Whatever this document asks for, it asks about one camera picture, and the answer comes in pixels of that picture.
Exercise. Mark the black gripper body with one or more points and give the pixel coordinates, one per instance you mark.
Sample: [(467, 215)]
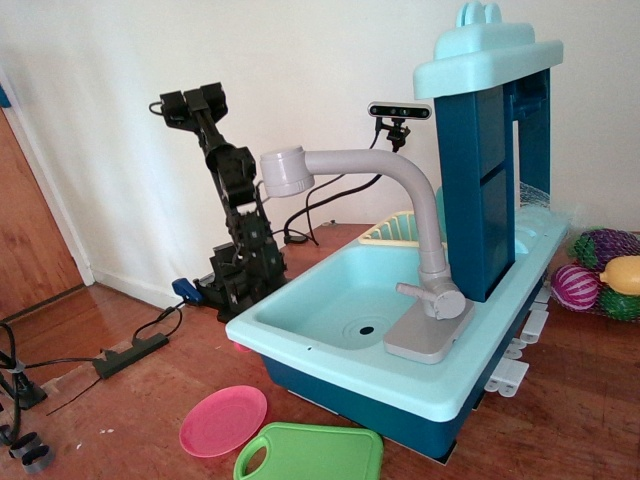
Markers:
[(257, 254)]

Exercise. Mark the pink toy cup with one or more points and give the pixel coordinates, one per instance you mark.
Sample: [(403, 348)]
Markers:
[(241, 348)]

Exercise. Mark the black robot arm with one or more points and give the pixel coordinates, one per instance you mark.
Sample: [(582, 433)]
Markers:
[(233, 170)]

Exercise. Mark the teal toy sink unit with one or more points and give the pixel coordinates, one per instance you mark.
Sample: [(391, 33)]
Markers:
[(321, 335)]

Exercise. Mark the yellow dish rack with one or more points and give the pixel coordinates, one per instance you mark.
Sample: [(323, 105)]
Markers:
[(398, 230)]

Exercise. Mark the pink plastic plate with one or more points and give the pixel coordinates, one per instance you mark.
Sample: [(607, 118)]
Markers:
[(223, 421)]

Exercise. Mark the black power strip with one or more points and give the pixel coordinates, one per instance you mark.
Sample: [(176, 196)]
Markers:
[(114, 362)]

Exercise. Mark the green plastic cutting board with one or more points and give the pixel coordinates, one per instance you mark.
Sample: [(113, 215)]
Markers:
[(303, 451)]

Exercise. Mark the grey toy faucet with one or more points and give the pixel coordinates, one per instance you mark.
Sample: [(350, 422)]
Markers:
[(427, 331)]

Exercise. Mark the wooden door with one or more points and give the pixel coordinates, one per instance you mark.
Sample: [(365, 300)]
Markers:
[(36, 265)]

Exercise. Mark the white plastic clips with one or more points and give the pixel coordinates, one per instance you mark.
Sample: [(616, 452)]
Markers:
[(510, 370)]

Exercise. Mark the purple striped toy vegetable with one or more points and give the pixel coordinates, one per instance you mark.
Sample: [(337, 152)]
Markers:
[(575, 287)]

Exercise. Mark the netted toy vegetables bag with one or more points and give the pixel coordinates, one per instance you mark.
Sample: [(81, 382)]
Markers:
[(593, 249)]

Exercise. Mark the yellow toy lemon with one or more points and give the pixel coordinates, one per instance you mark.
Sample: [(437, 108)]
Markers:
[(622, 275)]

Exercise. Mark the grey depth camera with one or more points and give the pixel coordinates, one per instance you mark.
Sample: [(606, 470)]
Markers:
[(399, 110)]

